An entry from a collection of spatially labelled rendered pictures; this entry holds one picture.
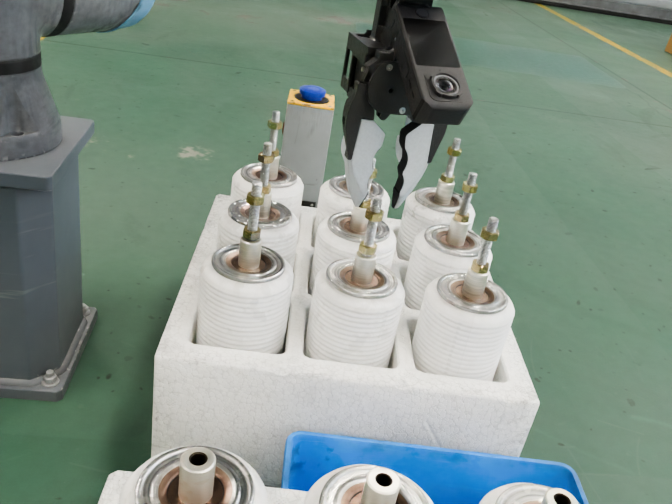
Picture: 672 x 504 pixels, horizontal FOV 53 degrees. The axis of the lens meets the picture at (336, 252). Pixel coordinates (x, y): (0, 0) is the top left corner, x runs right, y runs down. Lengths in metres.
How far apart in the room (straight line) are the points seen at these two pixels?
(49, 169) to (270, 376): 0.32
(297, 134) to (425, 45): 0.48
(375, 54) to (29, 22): 0.37
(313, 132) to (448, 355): 0.45
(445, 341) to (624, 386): 0.49
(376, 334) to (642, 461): 0.47
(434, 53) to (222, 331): 0.34
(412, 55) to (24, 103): 0.42
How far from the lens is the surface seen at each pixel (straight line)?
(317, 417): 0.72
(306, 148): 1.05
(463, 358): 0.72
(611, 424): 1.07
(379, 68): 0.60
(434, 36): 0.60
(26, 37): 0.79
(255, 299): 0.67
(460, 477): 0.76
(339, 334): 0.69
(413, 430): 0.74
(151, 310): 1.07
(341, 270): 0.71
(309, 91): 1.04
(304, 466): 0.74
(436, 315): 0.71
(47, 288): 0.86
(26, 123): 0.80
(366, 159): 0.63
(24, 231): 0.81
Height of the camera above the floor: 0.61
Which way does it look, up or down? 28 degrees down
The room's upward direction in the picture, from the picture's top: 10 degrees clockwise
